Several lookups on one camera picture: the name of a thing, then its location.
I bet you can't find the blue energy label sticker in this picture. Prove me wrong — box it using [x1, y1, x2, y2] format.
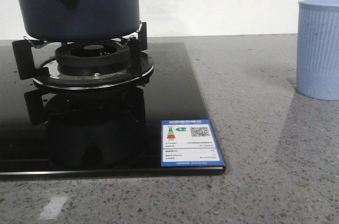
[161, 119, 225, 167]

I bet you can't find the black pot support grate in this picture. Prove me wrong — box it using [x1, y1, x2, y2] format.
[12, 22, 148, 80]

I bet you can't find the black glass gas stove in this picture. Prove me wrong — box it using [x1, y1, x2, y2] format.
[1, 41, 226, 180]

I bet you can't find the black gas burner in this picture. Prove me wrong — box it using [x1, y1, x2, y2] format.
[33, 37, 154, 91]

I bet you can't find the dark blue cooking pot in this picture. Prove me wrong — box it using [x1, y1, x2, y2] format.
[19, 0, 140, 42]

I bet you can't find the light blue ribbed cup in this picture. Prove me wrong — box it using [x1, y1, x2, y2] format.
[297, 0, 338, 101]

